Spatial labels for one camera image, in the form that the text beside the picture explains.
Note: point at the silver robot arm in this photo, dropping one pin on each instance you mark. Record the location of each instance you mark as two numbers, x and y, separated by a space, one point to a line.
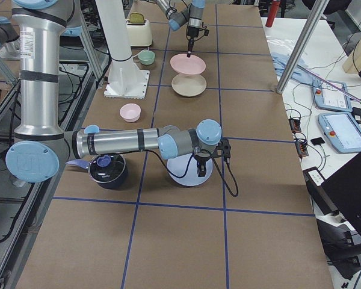
191 16
41 147

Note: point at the cream toaster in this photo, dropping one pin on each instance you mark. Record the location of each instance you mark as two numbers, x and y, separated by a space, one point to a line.
140 34

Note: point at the blue plate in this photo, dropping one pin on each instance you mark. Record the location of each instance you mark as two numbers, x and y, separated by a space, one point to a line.
178 166

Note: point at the near teach pendant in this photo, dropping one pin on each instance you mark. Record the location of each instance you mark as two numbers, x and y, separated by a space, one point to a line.
342 131

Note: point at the black monitor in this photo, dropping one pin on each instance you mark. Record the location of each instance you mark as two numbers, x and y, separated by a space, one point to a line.
344 190

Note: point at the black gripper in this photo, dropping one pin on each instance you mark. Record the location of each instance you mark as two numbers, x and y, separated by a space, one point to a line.
192 32
201 158

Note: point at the dark blue lidded pot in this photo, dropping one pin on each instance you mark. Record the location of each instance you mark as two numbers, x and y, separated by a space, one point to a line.
109 171

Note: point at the far teach pendant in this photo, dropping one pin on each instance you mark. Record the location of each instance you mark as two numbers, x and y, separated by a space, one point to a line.
327 97

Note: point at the teach pendant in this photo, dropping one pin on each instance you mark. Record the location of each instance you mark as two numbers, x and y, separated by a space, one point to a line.
342 131
327 97

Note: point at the green tipped grabber stick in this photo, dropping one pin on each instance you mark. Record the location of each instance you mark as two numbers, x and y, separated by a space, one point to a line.
344 92

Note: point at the pink bowl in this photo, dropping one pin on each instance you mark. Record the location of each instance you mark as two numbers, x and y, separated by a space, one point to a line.
130 112

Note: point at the aluminium frame post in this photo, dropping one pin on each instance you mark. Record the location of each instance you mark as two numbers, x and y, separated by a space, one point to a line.
302 41

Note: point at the green bowl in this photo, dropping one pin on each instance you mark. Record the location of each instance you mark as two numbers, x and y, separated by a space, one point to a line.
146 57

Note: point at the blue cup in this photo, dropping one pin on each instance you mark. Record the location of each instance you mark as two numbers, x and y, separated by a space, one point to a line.
91 129

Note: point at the toast slice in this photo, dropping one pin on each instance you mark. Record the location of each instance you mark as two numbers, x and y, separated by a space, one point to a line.
136 18

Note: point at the pink plate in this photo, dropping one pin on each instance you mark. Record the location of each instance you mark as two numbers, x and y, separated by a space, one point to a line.
192 65

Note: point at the red bottle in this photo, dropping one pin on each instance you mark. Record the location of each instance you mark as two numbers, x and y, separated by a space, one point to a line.
272 13

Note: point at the beige plate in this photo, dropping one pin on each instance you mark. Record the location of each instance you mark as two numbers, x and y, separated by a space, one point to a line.
188 86

